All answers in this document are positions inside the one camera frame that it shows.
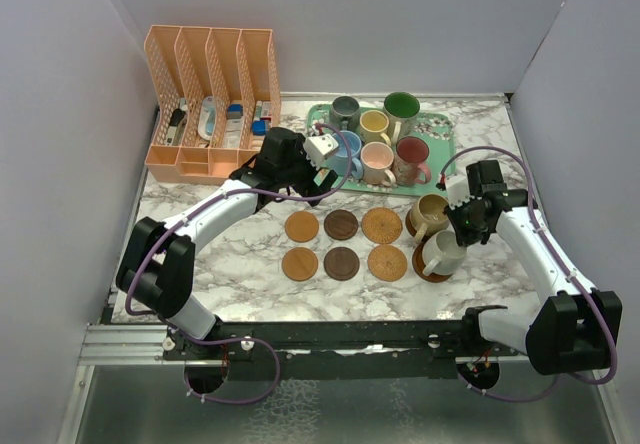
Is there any green mug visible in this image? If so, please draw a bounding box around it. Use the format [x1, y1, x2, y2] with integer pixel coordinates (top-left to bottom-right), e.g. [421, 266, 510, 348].
[383, 92, 420, 142]

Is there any white speckled mug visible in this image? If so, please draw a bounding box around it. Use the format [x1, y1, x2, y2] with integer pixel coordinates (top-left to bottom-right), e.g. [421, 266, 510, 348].
[422, 230, 467, 276]

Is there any green floral tray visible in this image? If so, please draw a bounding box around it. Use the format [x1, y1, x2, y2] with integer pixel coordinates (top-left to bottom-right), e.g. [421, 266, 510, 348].
[298, 102, 457, 198]

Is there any red floral mug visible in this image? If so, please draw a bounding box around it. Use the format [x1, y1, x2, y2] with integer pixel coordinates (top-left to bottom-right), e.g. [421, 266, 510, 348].
[392, 136, 432, 186]

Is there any light wood coaster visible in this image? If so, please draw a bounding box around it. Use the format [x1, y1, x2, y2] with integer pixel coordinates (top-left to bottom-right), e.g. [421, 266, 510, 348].
[282, 247, 318, 282]
[285, 211, 319, 243]

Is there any blue eraser box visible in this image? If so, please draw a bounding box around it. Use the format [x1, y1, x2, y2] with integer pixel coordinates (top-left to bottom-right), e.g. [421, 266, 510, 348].
[226, 102, 244, 120]

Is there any woven rattan coaster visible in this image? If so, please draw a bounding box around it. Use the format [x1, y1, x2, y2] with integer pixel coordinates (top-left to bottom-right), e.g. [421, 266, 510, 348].
[361, 207, 403, 244]
[367, 244, 408, 282]

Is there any white blue pack in organizer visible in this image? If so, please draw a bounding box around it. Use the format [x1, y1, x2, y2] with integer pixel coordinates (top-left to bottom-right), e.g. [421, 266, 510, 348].
[197, 96, 216, 141]

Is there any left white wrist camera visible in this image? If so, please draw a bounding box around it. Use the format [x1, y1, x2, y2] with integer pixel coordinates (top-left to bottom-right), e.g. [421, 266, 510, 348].
[303, 135, 339, 169]

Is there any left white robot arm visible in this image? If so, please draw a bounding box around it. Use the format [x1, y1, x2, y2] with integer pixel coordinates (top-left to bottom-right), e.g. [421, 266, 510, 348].
[115, 125, 347, 359]

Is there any yellow mug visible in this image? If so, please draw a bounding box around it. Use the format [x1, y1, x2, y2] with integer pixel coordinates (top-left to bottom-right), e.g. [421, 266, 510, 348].
[359, 110, 392, 146]

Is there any black white tool in organizer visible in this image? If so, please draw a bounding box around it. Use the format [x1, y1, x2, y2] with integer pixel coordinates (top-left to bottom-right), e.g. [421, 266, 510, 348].
[165, 98, 189, 146]

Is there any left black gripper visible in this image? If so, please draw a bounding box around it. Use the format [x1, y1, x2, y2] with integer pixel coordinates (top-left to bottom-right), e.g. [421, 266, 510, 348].
[278, 135, 338, 206]

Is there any brown wooden coaster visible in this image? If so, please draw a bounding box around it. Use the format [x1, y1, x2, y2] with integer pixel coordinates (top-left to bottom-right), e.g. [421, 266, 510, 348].
[412, 243, 451, 283]
[405, 211, 428, 242]

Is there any blue tape dispenser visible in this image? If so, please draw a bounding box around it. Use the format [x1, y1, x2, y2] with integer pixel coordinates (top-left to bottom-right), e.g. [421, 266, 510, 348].
[251, 119, 271, 137]

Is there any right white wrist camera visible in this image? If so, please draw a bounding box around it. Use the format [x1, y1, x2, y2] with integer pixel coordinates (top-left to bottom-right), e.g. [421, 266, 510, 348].
[437, 174, 476, 210]

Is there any peach plastic file organizer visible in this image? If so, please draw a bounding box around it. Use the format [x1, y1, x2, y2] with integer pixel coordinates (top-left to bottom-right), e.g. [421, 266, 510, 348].
[144, 25, 281, 184]

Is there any black mounting rail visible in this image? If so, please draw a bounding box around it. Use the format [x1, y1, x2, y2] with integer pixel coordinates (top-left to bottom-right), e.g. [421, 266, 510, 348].
[164, 319, 521, 383]

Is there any tan beige mug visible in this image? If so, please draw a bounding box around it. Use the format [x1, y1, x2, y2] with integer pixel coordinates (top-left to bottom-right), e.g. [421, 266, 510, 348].
[408, 194, 449, 243]

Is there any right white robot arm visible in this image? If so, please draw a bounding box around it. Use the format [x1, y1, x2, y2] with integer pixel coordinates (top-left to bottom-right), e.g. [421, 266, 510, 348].
[438, 160, 622, 375]

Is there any aluminium frame rail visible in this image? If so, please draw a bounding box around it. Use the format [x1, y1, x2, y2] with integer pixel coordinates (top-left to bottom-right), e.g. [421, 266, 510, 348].
[80, 320, 553, 364]

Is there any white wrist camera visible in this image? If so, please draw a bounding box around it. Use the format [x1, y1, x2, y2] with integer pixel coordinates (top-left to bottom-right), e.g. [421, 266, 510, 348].
[437, 174, 476, 210]
[303, 135, 339, 169]

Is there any dark grey mug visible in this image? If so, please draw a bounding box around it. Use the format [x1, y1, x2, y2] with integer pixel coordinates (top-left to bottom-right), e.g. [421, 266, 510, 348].
[329, 96, 361, 132]

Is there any dark walnut coaster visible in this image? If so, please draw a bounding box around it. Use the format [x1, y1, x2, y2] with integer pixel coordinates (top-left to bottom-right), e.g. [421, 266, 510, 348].
[323, 247, 360, 281]
[324, 209, 359, 241]

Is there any light pink mug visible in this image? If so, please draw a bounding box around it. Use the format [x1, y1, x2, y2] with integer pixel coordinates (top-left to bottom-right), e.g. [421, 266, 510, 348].
[360, 142, 396, 187]

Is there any blue mug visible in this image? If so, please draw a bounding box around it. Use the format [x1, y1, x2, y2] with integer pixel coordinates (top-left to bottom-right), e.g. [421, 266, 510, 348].
[326, 130, 364, 180]

